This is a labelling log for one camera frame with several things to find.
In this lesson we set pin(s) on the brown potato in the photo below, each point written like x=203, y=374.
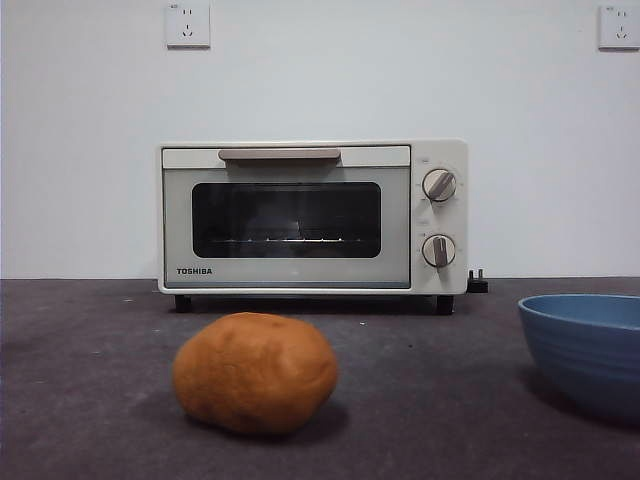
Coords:
x=255, y=372

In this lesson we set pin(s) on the blue ribbed bowl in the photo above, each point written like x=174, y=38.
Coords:
x=585, y=360

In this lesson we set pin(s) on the cream and beige oven knob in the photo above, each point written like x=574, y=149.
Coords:
x=439, y=185
x=439, y=250

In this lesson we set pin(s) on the cream Toshiba toaster oven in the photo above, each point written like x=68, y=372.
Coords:
x=462, y=220

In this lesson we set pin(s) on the black power plug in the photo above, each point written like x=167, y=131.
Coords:
x=479, y=285

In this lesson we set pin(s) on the white wall socket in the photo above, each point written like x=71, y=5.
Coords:
x=188, y=27
x=620, y=30

